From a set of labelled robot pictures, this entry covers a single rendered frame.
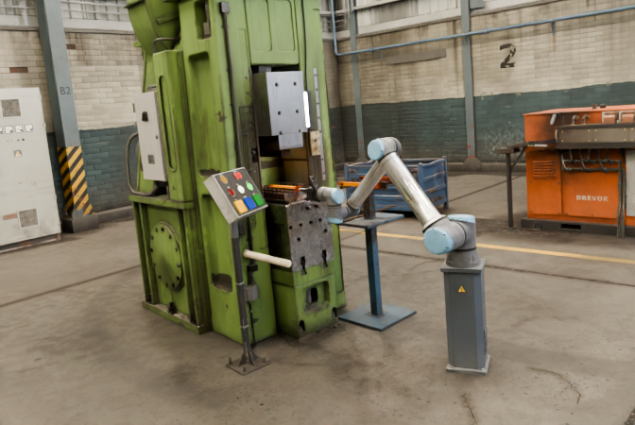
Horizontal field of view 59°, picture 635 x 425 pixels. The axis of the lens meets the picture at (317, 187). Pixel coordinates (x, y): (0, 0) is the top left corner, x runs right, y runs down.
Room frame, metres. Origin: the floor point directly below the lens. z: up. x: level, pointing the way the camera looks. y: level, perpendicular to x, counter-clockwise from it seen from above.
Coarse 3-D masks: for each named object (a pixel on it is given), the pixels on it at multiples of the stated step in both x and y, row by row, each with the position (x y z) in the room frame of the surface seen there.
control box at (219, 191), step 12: (240, 168) 3.39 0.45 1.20; (216, 180) 3.12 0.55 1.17; (228, 180) 3.21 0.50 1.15; (240, 180) 3.31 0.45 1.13; (216, 192) 3.12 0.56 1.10; (228, 192) 3.14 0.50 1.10; (240, 192) 3.23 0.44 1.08; (252, 192) 3.33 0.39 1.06; (216, 204) 3.12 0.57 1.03; (228, 204) 3.09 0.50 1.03; (264, 204) 3.35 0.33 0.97; (228, 216) 3.09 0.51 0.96; (240, 216) 3.09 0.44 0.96
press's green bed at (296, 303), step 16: (272, 272) 3.76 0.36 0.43; (288, 272) 3.62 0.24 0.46; (304, 272) 3.66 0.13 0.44; (320, 272) 3.74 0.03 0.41; (272, 288) 3.78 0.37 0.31; (288, 288) 3.64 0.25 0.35; (304, 288) 3.70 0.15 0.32; (320, 288) 3.80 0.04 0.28; (288, 304) 3.65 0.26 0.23; (304, 304) 3.70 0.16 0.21; (320, 304) 3.79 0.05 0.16; (288, 320) 3.66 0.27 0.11; (304, 320) 3.63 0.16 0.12; (320, 320) 3.72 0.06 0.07; (336, 320) 3.82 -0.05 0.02
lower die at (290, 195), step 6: (264, 186) 3.98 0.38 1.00; (270, 186) 3.93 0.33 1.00; (264, 192) 3.82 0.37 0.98; (270, 192) 3.79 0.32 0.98; (282, 192) 3.74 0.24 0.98; (288, 192) 3.68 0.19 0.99; (294, 192) 3.71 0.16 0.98; (276, 198) 3.71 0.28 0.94; (282, 198) 3.67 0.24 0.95; (288, 198) 3.67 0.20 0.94; (294, 198) 3.70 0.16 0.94; (300, 198) 3.74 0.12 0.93
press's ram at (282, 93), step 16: (256, 80) 3.70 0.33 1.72; (272, 80) 3.65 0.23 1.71; (288, 80) 3.73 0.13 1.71; (256, 96) 3.71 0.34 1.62; (272, 96) 3.64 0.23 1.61; (288, 96) 3.72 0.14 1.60; (256, 112) 3.73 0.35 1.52; (272, 112) 3.63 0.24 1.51; (288, 112) 3.71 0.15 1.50; (304, 112) 3.80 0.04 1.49; (272, 128) 3.62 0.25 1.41; (288, 128) 3.71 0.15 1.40; (304, 128) 3.79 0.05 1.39
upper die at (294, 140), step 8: (264, 136) 3.77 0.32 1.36; (272, 136) 3.70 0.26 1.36; (280, 136) 3.66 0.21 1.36; (288, 136) 3.70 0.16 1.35; (296, 136) 3.74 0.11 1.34; (264, 144) 3.77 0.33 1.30; (272, 144) 3.70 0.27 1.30; (280, 144) 3.65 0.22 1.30; (288, 144) 3.70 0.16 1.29; (296, 144) 3.74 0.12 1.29
